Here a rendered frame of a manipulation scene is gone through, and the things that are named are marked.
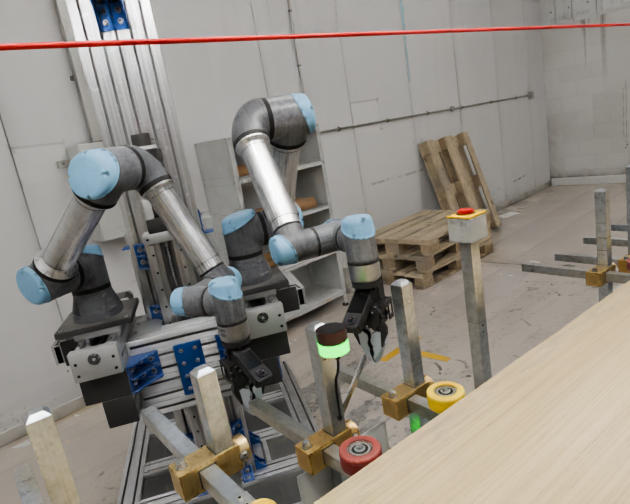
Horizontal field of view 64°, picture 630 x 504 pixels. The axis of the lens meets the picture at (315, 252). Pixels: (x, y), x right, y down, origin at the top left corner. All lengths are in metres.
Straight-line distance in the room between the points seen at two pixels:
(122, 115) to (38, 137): 1.76
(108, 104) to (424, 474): 1.43
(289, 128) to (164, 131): 0.54
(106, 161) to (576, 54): 8.08
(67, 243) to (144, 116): 0.54
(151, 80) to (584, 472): 1.57
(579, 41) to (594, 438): 8.09
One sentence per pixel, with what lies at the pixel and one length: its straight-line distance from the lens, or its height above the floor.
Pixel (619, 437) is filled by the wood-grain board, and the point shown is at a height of 0.90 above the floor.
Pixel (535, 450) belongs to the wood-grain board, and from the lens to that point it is 0.99.
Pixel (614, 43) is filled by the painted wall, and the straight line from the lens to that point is 8.72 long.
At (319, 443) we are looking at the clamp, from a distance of 1.10.
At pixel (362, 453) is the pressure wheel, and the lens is 0.99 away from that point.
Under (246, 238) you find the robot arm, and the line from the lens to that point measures 1.63.
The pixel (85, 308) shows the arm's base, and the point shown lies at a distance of 1.69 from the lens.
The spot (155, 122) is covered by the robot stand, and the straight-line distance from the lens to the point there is 1.80.
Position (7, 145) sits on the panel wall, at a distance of 3.49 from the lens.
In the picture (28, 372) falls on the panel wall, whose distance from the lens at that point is 3.61.
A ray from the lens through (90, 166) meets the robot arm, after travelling 1.31.
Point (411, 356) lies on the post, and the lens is 1.21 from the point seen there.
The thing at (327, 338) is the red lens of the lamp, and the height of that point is 1.11.
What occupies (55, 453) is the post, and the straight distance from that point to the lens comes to 0.86.
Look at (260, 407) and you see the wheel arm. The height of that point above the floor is 0.86.
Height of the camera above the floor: 1.48
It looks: 13 degrees down
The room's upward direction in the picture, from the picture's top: 10 degrees counter-clockwise
